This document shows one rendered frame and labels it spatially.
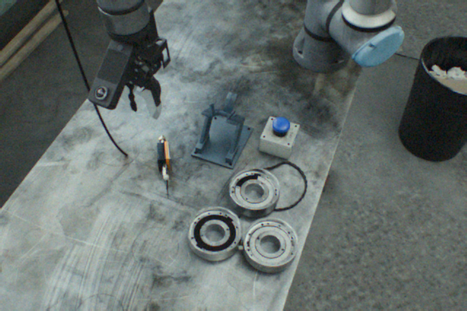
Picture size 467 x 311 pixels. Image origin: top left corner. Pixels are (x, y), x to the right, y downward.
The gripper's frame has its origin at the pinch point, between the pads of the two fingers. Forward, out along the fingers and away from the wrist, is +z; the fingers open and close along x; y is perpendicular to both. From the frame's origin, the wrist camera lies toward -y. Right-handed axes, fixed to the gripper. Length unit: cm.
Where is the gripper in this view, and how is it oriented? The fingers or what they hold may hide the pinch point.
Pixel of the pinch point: (142, 112)
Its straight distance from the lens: 101.0
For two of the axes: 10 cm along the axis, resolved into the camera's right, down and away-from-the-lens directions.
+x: -9.0, -3.3, 2.9
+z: 0.4, 6.0, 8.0
